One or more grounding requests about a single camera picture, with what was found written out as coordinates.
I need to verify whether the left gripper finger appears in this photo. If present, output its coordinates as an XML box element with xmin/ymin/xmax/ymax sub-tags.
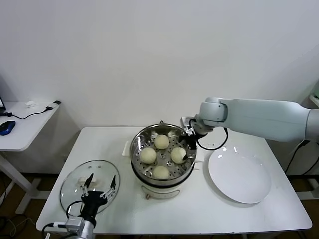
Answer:
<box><xmin>101</xmin><ymin>175</ymin><xmax>117</xmax><ymax>200</ymax></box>
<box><xmin>79</xmin><ymin>173</ymin><xmax>94</xmax><ymax>197</ymax></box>

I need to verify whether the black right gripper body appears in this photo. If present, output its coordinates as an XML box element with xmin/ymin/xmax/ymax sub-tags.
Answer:
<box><xmin>184</xmin><ymin>133</ymin><xmax>199</xmax><ymax>150</ymax></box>

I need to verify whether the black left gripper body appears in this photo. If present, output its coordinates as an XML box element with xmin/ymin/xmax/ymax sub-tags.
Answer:
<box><xmin>80</xmin><ymin>191</ymin><xmax>108</xmax><ymax>220</ymax></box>

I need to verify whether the white steamed baozi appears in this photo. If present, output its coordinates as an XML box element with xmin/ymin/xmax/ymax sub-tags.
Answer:
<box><xmin>152</xmin><ymin>165</ymin><xmax>170</xmax><ymax>180</ymax></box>
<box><xmin>139</xmin><ymin>147</ymin><xmax>157</xmax><ymax>164</ymax></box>
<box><xmin>153</xmin><ymin>134</ymin><xmax>170</xmax><ymax>150</ymax></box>
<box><xmin>170</xmin><ymin>147</ymin><xmax>187</xmax><ymax>164</ymax></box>

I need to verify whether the glass pot lid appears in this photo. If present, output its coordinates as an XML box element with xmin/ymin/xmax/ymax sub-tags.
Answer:
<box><xmin>59</xmin><ymin>160</ymin><xmax>121</xmax><ymax>217</ymax></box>

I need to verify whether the perforated steel steamer basket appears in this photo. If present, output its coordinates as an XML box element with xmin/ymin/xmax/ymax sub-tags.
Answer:
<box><xmin>129</xmin><ymin>123</ymin><xmax>197</xmax><ymax>189</ymax></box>

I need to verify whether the white electric cooking pot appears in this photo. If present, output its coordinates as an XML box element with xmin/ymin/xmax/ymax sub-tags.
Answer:
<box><xmin>122</xmin><ymin>140</ymin><xmax>205</xmax><ymax>201</ymax></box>

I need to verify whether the white round plate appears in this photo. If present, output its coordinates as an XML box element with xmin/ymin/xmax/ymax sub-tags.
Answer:
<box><xmin>207</xmin><ymin>146</ymin><xmax>272</xmax><ymax>205</ymax></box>

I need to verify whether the white side table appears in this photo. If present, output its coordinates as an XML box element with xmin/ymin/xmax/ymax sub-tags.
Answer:
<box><xmin>0</xmin><ymin>101</ymin><xmax>63</xmax><ymax>215</ymax></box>

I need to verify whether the silver black adapter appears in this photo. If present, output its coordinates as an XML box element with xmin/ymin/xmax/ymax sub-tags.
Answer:
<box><xmin>44</xmin><ymin>100</ymin><xmax>62</xmax><ymax>113</ymax></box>

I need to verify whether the blue computer mouse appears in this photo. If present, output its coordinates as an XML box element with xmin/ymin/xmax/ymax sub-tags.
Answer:
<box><xmin>0</xmin><ymin>121</ymin><xmax>16</xmax><ymax>136</ymax></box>

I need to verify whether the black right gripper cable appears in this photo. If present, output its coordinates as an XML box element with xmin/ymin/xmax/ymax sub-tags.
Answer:
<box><xmin>196</xmin><ymin>128</ymin><xmax>229</xmax><ymax>152</ymax></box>

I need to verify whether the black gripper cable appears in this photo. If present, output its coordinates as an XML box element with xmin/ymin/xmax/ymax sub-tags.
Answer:
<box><xmin>66</xmin><ymin>201</ymin><xmax>84</xmax><ymax>218</ymax></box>
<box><xmin>196</xmin><ymin>128</ymin><xmax>229</xmax><ymax>152</ymax></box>

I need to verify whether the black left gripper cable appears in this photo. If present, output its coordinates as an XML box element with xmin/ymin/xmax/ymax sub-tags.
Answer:
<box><xmin>66</xmin><ymin>201</ymin><xmax>84</xmax><ymax>218</ymax></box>

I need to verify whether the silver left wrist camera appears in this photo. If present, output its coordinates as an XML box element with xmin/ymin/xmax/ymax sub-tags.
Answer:
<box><xmin>52</xmin><ymin>217</ymin><xmax>84</xmax><ymax>234</ymax></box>

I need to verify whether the black desk cable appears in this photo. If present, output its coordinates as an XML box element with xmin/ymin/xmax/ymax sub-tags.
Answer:
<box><xmin>0</xmin><ymin>107</ymin><xmax>54</xmax><ymax>120</ymax></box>

